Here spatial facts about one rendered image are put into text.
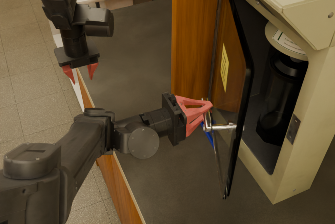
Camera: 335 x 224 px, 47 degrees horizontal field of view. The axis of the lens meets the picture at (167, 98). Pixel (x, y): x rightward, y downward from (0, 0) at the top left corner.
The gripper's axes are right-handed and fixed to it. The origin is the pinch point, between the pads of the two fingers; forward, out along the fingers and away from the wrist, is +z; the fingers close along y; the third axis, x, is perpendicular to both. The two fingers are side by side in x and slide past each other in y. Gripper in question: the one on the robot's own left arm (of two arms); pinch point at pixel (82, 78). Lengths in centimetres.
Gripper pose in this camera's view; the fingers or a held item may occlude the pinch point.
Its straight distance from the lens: 105.7
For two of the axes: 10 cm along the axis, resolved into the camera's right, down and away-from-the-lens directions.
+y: 9.1, -2.8, 2.9
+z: 0.0, 7.2, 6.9
